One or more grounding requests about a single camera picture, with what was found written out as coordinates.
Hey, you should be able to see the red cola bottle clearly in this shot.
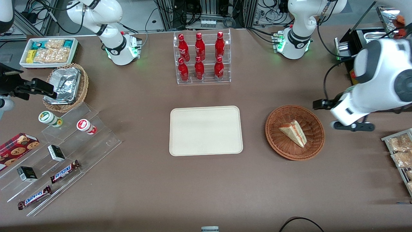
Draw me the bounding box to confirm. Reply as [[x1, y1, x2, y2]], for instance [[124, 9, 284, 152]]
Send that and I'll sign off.
[[178, 57, 189, 82], [214, 56, 224, 79], [195, 32, 206, 61], [178, 34, 190, 62], [215, 31, 225, 58], [194, 56, 205, 80]]

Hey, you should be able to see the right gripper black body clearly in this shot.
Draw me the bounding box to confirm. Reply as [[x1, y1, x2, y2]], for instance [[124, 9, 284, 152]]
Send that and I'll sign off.
[[0, 63, 33, 97]]

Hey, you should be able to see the small black box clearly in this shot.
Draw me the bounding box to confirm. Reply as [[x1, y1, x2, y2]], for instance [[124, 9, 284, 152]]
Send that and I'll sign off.
[[17, 166, 38, 182], [47, 144, 66, 162]]

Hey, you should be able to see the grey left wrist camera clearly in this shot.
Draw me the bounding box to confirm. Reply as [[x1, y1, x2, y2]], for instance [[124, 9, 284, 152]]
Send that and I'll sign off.
[[331, 120, 376, 131]]

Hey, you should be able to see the black looped cable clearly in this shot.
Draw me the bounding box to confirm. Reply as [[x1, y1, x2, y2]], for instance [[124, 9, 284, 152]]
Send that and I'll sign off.
[[278, 217, 325, 232]]

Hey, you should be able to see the aluminium equipment frame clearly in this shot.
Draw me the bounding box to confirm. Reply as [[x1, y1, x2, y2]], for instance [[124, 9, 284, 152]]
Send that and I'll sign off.
[[156, 0, 258, 31]]

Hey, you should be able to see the red plaid cookie box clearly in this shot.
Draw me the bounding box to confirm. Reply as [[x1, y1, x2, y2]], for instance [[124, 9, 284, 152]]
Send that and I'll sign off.
[[0, 132, 41, 172]]

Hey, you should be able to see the round brown wicker basket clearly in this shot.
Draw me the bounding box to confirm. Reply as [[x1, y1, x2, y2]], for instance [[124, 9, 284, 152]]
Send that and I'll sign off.
[[265, 105, 325, 161]]

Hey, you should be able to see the steel food pan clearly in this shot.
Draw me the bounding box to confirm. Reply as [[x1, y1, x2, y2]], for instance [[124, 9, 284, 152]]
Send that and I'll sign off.
[[365, 31, 391, 44]]

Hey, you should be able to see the light tan wicker basket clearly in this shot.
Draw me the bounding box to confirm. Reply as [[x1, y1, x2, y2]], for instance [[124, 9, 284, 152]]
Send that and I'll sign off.
[[42, 63, 89, 113]]

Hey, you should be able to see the small clear cracker bag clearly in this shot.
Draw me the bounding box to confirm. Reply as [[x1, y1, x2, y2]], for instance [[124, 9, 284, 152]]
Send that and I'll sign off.
[[45, 39, 65, 50]]

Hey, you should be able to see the aluminium foil container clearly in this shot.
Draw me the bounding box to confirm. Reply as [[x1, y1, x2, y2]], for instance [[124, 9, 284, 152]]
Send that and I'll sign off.
[[45, 67, 81, 105]]

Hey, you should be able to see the tray of packaged snacks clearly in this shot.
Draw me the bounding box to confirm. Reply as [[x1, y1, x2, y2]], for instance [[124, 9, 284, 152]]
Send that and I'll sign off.
[[381, 128, 412, 197]]

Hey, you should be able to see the red lidded drink cup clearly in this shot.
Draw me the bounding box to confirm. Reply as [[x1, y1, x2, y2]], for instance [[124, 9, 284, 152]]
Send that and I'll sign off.
[[76, 119, 97, 135]]

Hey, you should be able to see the Snickers chocolate bar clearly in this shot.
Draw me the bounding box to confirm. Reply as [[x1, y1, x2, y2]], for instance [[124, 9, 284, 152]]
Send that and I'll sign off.
[[18, 185, 52, 210], [50, 160, 81, 184]]

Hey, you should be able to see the large clear cracker bag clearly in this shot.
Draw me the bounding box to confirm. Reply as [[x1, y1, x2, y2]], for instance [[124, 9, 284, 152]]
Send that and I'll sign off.
[[34, 48, 70, 63]]

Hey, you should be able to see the black hot food warmer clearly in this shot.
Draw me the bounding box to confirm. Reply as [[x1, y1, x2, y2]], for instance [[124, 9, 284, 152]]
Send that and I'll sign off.
[[334, 0, 412, 112]]

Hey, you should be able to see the triangular sandwich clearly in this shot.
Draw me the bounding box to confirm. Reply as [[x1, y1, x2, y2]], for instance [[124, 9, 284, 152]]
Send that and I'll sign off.
[[278, 120, 307, 148]]

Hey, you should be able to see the beige plastic tray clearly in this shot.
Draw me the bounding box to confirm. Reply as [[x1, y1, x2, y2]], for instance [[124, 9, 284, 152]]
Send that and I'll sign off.
[[169, 106, 243, 157]]

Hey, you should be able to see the green lidded drink cup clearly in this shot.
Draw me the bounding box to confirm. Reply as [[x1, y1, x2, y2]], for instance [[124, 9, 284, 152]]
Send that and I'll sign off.
[[38, 111, 63, 128]]

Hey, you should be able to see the clear acrylic stepped display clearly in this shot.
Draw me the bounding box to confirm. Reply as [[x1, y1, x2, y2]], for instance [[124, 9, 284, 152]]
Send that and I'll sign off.
[[0, 102, 122, 217]]

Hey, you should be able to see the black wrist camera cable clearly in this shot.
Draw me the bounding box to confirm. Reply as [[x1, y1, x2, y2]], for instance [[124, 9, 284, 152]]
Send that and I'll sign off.
[[317, 13, 356, 101]]

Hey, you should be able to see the clear acrylic bottle rack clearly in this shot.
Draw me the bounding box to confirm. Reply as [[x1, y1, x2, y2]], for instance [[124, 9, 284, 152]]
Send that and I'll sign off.
[[173, 28, 231, 85]]

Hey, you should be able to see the white rectangular snack bin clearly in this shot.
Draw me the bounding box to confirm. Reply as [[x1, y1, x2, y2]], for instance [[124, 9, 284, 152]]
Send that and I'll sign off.
[[19, 37, 79, 69]]

